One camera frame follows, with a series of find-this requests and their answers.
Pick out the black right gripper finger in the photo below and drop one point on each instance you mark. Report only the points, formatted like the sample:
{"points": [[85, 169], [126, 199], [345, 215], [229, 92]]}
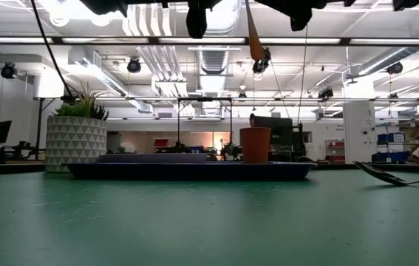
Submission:
{"points": [[300, 22]]}

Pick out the orange cup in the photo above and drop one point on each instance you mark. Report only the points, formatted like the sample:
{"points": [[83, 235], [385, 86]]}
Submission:
{"points": [[255, 146]]}

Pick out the green table mat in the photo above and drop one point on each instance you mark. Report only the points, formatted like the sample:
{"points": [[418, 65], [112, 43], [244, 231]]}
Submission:
{"points": [[194, 221]]}

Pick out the overhead light bar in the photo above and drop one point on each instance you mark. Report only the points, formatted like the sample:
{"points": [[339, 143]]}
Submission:
{"points": [[194, 40]]}

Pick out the potted plant in patterned planter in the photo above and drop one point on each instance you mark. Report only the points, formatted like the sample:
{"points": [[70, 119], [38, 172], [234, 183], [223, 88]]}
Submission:
{"points": [[76, 140]]}

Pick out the thin black frame bar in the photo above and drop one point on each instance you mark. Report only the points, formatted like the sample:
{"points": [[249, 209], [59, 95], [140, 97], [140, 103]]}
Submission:
{"points": [[342, 99]]}

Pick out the blue plastic tray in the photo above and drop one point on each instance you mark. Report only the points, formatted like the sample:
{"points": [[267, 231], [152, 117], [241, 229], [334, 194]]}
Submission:
{"points": [[194, 171]]}

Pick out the black ceiling reel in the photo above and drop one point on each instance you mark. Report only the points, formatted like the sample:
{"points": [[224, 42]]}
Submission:
{"points": [[9, 70], [134, 65], [261, 65], [325, 93], [395, 68]]}

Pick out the small green plant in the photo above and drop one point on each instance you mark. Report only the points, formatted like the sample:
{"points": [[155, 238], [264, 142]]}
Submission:
{"points": [[231, 149]]}

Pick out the blue storage bin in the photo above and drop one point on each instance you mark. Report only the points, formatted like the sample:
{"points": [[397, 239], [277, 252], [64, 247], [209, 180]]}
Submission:
{"points": [[392, 137], [394, 157]]}

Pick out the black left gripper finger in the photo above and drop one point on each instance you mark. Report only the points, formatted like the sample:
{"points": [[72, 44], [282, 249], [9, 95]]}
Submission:
{"points": [[196, 20]]}

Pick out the white pillar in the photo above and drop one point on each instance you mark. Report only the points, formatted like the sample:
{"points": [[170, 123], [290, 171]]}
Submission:
{"points": [[359, 133]]}

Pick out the shelf with red bins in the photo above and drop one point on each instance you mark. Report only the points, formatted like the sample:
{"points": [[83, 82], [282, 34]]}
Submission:
{"points": [[336, 149]]}

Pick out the silver air duct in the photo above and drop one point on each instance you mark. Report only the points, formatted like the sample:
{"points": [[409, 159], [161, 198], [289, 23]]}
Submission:
{"points": [[213, 61]]}

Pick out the red bin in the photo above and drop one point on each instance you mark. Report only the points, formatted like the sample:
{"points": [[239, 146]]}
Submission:
{"points": [[161, 142]]}

